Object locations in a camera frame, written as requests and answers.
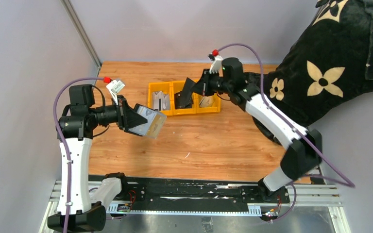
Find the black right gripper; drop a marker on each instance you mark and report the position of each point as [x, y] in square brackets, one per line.
[204, 83]

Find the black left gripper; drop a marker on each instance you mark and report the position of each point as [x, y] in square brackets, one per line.
[122, 112]

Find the black leather card holder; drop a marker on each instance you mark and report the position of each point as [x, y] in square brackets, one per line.
[184, 98]

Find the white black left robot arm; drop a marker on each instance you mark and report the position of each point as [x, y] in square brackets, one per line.
[78, 210]

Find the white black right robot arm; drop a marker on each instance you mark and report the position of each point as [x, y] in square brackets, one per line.
[302, 146]

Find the beige card in right bin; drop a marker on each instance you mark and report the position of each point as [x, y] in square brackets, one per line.
[206, 101]

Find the yellow bin with cards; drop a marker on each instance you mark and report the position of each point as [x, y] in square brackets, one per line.
[167, 88]

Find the silver cards in bin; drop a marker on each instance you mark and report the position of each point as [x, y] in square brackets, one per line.
[160, 101]

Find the yellow bin with holders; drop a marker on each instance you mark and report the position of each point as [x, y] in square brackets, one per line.
[177, 86]

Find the yellow bin right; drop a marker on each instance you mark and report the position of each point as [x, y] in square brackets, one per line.
[215, 108]

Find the black plush flower blanket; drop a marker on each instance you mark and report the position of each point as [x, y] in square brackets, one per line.
[331, 63]

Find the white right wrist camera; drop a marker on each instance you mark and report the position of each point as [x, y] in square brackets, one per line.
[216, 60]

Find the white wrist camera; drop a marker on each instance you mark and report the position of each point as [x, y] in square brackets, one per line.
[114, 87]
[216, 60]

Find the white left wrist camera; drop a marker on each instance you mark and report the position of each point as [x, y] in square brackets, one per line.
[114, 87]

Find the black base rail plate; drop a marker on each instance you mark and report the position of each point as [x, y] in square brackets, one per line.
[200, 196]

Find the aluminium corner frame post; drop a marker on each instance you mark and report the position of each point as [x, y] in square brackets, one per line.
[69, 8]

